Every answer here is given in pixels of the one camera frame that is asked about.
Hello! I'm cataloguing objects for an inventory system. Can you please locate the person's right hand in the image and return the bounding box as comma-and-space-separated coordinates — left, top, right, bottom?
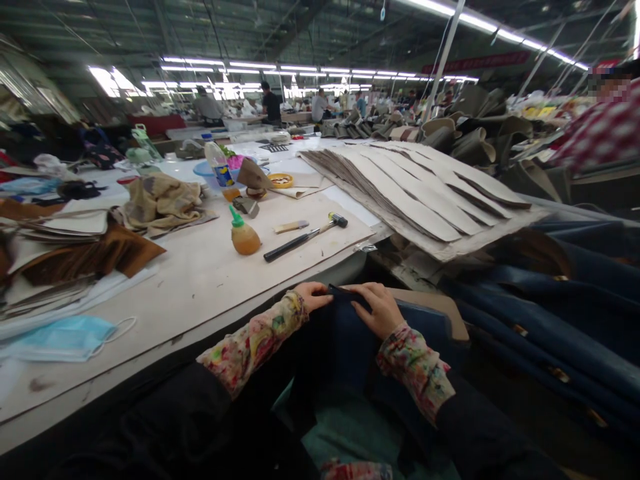
346, 282, 407, 341

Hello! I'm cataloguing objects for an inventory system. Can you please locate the person's left hand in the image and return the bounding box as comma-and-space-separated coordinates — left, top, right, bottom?
291, 281, 335, 315

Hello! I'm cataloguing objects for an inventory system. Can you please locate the dark blue fabric piece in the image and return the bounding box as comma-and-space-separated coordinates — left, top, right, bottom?
279, 283, 451, 451

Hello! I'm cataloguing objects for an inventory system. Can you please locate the amber glue squeeze bottle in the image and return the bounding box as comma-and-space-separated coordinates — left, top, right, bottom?
229, 205, 262, 257

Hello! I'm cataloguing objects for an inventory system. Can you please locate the beige work mat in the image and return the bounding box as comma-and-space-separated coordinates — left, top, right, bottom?
89, 189, 377, 331

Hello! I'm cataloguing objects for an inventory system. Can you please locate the grey leather scrap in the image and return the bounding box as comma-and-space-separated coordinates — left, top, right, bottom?
232, 195, 261, 219

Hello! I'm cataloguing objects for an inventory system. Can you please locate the brown paper cone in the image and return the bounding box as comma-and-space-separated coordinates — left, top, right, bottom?
236, 157, 275, 191

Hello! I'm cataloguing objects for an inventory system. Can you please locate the person's body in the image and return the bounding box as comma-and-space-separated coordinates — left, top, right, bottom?
0, 359, 571, 480

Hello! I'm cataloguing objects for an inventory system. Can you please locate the row of grey cut sheets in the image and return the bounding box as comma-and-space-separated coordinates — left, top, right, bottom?
298, 140, 551, 263

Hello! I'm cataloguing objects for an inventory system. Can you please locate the clear plastic bottle blue label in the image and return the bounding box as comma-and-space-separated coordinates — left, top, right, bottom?
203, 139, 237, 190

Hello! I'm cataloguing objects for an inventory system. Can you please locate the blue plastic basin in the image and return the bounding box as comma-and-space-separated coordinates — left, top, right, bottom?
193, 155, 259, 191

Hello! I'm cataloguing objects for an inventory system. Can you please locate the beige crumpled towel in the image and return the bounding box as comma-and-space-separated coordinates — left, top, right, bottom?
113, 172, 219, 239

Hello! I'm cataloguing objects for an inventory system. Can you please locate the pile of olive fabric pieces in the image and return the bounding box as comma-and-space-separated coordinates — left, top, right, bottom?
319, 85, 566, 201

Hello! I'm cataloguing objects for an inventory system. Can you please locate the pile of dark blue pieces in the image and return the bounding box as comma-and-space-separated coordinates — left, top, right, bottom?
439, 219, 640, 441

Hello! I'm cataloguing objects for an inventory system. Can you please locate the green water bottle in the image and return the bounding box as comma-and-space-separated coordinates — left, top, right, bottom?
131, 123, 163, 163

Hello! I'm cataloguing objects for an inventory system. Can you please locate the stack of brown leather pieces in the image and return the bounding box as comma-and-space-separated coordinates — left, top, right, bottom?
0, 197, 167, 321

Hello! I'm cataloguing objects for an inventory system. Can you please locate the blue face mask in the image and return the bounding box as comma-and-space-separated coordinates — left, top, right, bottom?
11, 315, 137, 363

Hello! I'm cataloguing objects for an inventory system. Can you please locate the black handled hammer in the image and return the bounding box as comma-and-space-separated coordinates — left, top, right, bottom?
263, 211, 349, 263

